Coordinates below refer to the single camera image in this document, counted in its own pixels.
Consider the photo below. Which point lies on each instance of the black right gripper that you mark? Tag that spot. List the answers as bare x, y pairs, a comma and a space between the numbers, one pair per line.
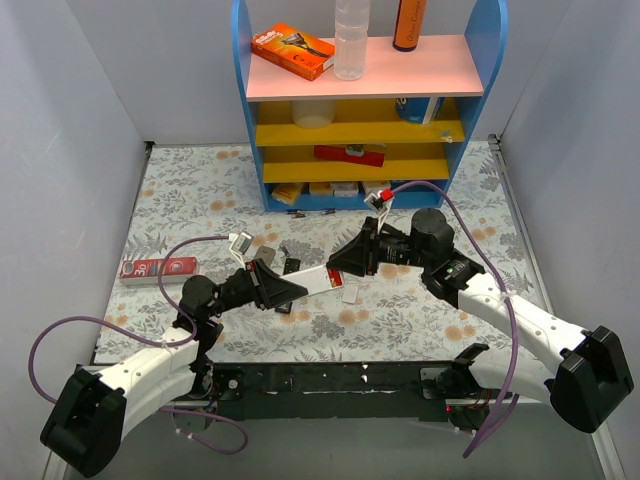
373, 247

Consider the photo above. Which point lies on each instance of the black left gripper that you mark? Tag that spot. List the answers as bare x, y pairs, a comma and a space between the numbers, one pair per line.
256, 285

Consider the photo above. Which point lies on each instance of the black remote control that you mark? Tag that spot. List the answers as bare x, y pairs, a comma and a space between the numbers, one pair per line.
285, 308

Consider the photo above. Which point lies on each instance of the white battery cover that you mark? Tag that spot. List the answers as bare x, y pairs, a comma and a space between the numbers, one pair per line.
350, 294

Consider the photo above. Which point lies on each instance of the white remote control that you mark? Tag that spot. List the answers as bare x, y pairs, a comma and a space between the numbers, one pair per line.
315, 279

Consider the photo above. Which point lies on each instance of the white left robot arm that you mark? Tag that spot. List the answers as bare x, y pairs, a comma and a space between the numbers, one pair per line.
95, 411

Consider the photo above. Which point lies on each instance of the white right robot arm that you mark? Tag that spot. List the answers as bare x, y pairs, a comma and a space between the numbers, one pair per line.
587, 375

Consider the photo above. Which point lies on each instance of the grey remote control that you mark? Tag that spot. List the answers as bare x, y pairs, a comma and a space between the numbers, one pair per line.
266, 254

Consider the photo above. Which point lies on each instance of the floral table mat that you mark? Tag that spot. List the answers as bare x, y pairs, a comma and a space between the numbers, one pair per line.
189, 197

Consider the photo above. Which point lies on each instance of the white tissue pack middle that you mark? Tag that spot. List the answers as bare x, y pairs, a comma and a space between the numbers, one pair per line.
345, 189

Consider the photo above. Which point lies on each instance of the white tissue pack right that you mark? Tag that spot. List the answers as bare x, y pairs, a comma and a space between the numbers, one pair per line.
374, 186

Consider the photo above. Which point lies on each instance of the yellow tissue pack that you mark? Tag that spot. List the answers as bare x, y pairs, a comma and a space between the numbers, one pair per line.
288, 193

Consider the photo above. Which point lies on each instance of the red flat box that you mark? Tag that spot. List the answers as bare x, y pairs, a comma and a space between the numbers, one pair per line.
360, 154

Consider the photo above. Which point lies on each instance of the blue shelf unit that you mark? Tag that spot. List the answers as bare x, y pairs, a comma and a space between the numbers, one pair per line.
460, 68

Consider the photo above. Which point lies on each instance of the red toothpaste box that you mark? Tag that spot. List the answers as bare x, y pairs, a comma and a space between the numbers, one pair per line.
145, 272

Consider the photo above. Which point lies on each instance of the white plastic cup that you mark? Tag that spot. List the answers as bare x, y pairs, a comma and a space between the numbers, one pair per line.
312, 114

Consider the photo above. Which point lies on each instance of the blue white can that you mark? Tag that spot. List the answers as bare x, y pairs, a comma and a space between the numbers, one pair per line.
420, 111

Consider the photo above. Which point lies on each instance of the orange razor box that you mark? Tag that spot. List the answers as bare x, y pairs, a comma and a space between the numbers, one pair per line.
295, 51

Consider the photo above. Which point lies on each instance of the clear plastic bottle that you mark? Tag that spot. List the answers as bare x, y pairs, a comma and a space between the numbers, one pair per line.
351, 34

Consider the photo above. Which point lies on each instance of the orange cologne bottle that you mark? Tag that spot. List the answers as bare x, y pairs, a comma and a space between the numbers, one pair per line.
410, 16

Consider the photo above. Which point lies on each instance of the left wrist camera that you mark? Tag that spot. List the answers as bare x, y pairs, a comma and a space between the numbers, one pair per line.
239, 245

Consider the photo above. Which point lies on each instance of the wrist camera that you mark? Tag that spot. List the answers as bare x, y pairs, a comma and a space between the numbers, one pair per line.
381, 202
239, 245

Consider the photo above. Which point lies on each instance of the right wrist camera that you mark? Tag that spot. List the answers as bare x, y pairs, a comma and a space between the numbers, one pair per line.
381, 202

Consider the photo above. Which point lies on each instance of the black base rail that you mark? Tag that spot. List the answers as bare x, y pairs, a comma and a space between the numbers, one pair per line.
343, 390

